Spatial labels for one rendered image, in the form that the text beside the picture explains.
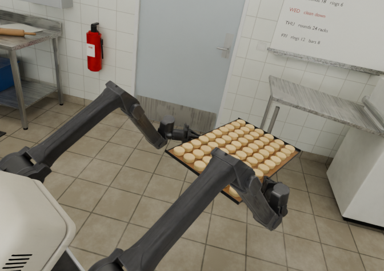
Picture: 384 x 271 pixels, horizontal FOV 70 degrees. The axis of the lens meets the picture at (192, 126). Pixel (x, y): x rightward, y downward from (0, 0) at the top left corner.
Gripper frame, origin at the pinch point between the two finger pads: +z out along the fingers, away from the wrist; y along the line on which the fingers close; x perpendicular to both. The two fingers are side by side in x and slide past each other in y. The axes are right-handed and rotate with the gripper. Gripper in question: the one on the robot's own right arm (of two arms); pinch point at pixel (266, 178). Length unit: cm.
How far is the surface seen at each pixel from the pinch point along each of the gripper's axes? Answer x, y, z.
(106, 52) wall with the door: 116, -23, 220
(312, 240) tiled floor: -84, -99, 50
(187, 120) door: 16, -86, 200
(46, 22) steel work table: 182, -3, 228
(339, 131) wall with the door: -145, -53, 158
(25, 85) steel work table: 207, -75, 217
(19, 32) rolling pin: 189, -6, 187
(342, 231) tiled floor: -116, -99, 61
